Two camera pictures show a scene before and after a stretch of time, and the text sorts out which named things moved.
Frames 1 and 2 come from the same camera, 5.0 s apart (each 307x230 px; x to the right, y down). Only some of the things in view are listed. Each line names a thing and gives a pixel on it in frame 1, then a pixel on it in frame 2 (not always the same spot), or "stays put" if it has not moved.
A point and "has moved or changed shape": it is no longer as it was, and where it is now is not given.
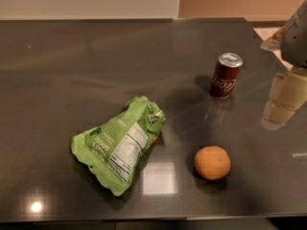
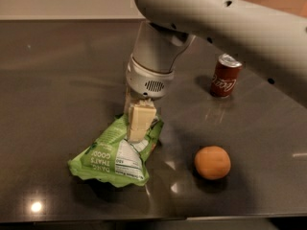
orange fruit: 212,162 stays put
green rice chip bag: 109,151 has moved or changed shape
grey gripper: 296,43 → 145,81
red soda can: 225,75 stays put
